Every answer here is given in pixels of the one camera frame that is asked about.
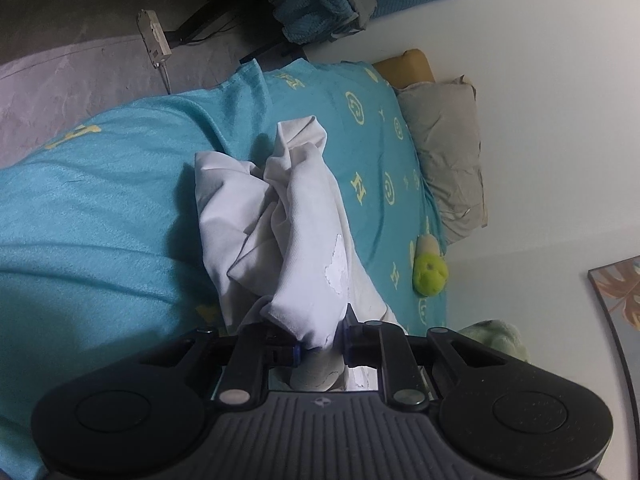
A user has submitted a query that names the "white t-shirt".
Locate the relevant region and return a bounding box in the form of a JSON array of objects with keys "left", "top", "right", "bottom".
[{"left": 194, "top": 116, "right": 408, "bottom": 391}]

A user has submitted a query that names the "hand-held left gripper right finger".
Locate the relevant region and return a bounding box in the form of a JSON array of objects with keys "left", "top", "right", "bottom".
[{"left": 337, "top": 302, "right": 501, "bottom": 408}]

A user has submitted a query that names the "green plush toy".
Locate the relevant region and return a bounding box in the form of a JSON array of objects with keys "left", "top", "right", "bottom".
[{"left": 411, "top": 232, "right": 449, "bottom": 297}]

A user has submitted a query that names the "pale green fleece blanket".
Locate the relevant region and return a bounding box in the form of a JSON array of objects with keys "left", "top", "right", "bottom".
[{"left": 457, "top": 320, "right": 531, "bottom": 366}]

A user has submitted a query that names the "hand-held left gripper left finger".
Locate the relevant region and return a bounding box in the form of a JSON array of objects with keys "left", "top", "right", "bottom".
[{"left": 140, "top": 322, "right": 303, "bottom": 411}]

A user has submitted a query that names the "framed leaf picture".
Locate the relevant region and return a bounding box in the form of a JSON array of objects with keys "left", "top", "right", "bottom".
[{"left": 587, "top": 256, "right": 640, "bottom": 411}]

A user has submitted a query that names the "dark wooden table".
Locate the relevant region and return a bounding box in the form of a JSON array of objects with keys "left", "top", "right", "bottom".
[{"left": 167, "top": 0, "right": 241, "bottom": 46}]

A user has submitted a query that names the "teal printed bed sheet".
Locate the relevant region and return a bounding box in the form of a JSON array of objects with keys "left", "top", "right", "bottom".
[{"left": 0, "top": 57, "right": 448, "bottom": 480}]

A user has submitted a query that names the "white power strip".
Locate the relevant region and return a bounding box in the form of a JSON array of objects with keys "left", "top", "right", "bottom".
[{"left": 137, "top": 9, "right": 173, "bottom": 66}]

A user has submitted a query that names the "grey pillow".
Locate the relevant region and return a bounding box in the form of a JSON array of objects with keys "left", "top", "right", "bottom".
[{"left": 397, "top": 76, "right": 488, "bottom": 246}]

